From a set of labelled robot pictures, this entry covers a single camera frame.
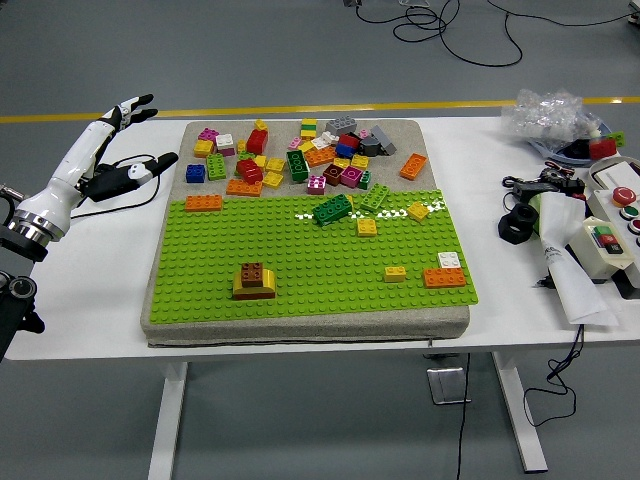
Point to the pink 2x2 brick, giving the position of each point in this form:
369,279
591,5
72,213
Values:
316,186

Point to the yellow 2x2 brick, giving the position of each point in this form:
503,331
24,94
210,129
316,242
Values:
273,179
418,211
367,227
359,162
395,274
275,165
203,148

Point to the blue 2x2 brick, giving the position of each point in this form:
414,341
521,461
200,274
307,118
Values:
195,173

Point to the small yellow brick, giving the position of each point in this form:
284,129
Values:
241,146

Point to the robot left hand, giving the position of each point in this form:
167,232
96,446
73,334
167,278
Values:
65,175

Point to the tall red brick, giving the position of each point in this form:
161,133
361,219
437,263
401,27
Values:
257,141

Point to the brown 2x2 brick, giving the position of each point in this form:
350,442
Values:
252,274

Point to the white flat box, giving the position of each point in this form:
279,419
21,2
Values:
617,175

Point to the orange 2x4 brick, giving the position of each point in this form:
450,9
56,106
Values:
244,187
204,202
320,156
444,278

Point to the large black nut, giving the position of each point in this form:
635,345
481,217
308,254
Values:
505,230

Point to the dark grey long brick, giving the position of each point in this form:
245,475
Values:
384,139

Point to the grey control box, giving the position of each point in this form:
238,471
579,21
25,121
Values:
607,207

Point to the yellow arched brick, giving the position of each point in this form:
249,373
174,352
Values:
269,282

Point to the yellow flat brick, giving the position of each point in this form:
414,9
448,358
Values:
307,135
309,122

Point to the green sheet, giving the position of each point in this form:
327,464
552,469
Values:
535,212

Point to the red emergency stop button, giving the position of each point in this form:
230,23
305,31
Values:
624,196

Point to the white paper bag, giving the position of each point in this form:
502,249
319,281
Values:
575,285

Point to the magenta 2x2 brick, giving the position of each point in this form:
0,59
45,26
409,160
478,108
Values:
351,177
208,134

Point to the red 2x4 brick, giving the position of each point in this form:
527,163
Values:
255,296

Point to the small white bottle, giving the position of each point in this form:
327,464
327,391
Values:
593,131

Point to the small black plug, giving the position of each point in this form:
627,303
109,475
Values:
544,283

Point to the black plastic part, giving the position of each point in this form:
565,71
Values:
579,149

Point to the small dark green brick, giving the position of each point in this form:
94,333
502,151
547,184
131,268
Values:
365,180

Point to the red push button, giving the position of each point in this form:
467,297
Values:
634,225

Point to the dark red 2x2 brick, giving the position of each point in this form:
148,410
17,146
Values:
332,175

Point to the green push button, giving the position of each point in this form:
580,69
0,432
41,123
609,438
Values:
629,212

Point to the white 2x2 brick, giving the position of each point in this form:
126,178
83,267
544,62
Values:
449,260
225,141

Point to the green baseplate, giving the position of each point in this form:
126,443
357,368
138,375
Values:
325,295

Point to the grey equipment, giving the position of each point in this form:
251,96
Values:
635,19

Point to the white switch box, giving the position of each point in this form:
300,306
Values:
585,250

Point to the small grey device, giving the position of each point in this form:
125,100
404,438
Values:
352,2

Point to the grey 2x4 brick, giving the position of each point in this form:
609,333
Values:
341,125

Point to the small pink brick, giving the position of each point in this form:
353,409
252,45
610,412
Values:
364,133
295,143

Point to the white table leg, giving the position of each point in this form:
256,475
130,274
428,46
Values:
520,415
167,425

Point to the blue basin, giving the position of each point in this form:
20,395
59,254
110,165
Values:
555,154

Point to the black round gear part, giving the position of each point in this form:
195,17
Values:
551,175

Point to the black power adapter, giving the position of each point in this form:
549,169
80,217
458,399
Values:
535,188

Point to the dark green 2x4 brick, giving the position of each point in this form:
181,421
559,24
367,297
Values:
331,209
298,166

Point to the clear bubble wrap bag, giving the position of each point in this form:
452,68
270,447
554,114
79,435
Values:
545,115

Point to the metal floor plate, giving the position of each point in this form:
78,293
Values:
445,385

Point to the black servo module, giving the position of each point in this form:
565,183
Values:
572,186

